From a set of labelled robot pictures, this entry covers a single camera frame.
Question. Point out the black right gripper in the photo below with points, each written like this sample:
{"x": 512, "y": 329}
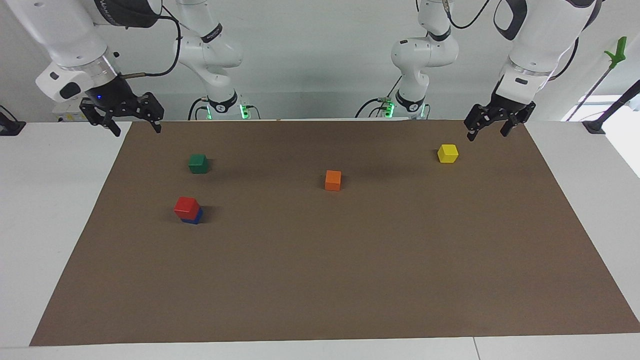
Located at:
{"x": 117, "y": 97}

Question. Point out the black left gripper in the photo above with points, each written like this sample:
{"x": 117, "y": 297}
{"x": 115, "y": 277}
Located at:
{"x": 506, "y": 106}

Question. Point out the red wooden block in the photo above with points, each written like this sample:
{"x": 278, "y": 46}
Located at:
{"x": 186, "y": 206}

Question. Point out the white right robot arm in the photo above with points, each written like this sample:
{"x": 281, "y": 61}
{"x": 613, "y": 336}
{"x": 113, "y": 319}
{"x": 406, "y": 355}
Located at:
{"x": 65, "y": 35}

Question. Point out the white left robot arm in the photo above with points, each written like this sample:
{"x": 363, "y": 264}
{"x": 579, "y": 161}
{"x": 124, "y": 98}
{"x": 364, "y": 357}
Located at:
{"x": 545, "y": 35}

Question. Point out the yellow wooden block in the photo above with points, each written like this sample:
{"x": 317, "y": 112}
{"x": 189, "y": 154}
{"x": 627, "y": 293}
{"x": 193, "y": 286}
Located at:
{"x": 447, "y": 154}

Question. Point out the green wooden block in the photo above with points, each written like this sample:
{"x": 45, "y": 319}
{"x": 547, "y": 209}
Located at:
{"x": 198, "y": 164}

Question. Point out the blue wooden block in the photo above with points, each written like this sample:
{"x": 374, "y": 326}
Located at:
{"x": 196, "y": 219}

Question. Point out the orange wooden block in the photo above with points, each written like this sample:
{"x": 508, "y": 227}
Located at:
{"x": 333, "y": 181}

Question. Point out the green clamp on thin pole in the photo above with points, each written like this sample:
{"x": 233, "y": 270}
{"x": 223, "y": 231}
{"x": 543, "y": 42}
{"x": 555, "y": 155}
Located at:
{"x": 616, "y": 52}

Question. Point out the brown table mat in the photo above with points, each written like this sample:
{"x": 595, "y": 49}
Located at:
{"x": 330, "y": 260}

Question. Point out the white wall power box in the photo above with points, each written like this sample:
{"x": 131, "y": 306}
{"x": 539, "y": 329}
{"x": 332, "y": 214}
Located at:
{"x": 67, "y": 112}

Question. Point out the black clamp mount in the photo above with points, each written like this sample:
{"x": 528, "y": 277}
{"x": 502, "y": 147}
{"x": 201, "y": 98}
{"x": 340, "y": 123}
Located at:
{"x": 10, "y": 125}

